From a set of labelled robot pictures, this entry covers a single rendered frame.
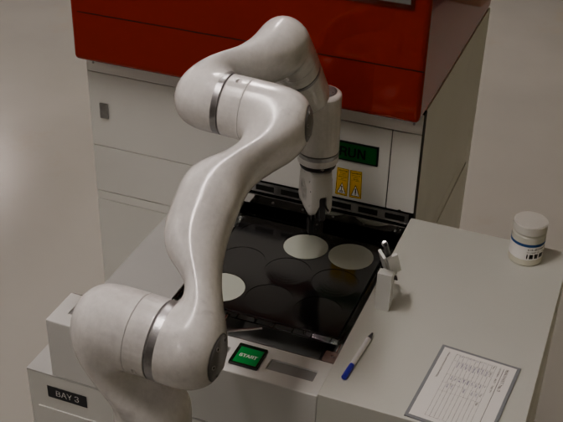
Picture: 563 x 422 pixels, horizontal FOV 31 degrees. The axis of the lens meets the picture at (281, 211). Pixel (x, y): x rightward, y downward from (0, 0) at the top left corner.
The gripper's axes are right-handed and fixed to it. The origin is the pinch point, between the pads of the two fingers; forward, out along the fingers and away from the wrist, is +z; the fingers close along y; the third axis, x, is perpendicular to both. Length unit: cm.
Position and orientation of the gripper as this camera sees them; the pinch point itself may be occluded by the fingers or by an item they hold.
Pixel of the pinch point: (314, 224)
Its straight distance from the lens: 215.5
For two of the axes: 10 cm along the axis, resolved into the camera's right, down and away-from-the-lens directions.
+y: 2.3, 5.2, -8.2
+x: 9.7, -1.1, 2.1
